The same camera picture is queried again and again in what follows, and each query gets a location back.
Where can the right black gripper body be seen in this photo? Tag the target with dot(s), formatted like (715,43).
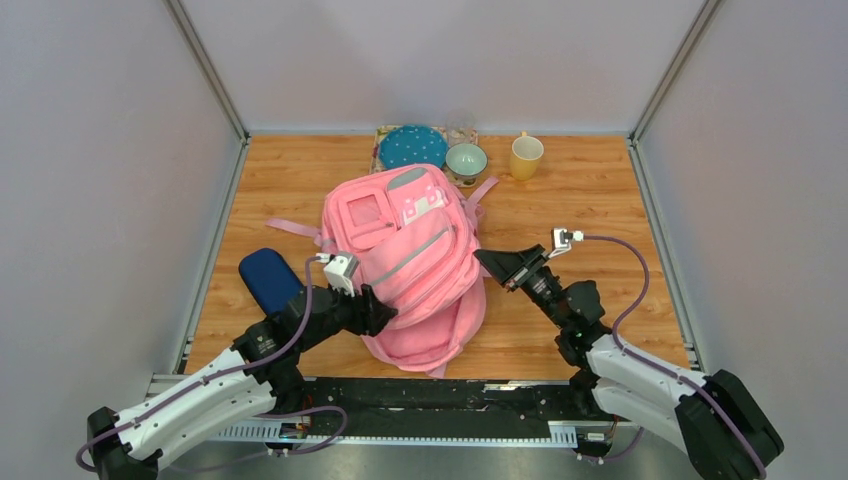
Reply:
(542,289)

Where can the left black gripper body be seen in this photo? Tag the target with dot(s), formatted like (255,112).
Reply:
(345,314)

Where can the pink student backpack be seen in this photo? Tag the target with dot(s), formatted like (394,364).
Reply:
(414,235)

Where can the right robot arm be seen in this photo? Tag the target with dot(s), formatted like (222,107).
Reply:
(712,418)

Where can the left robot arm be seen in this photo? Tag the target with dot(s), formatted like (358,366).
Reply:
(257,375)

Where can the navy blue pencil case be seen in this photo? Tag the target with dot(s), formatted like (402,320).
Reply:
(269,279)

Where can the light green bowl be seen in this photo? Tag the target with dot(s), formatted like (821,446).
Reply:
(466,161)

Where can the yellow mug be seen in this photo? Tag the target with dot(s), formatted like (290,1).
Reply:
(525,156)

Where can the clear drinking glass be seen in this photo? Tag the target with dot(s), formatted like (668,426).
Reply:
(460,127)

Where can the blue polka dot plate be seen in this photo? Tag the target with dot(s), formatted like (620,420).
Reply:
(412,144)

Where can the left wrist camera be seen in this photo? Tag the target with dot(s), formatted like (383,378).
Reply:
(339,270)

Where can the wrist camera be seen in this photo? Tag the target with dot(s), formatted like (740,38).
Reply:
(563,240)
(339,270)

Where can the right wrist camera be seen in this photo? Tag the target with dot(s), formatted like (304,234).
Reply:
(563,240)

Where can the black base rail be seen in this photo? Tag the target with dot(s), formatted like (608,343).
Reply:
(432,408)

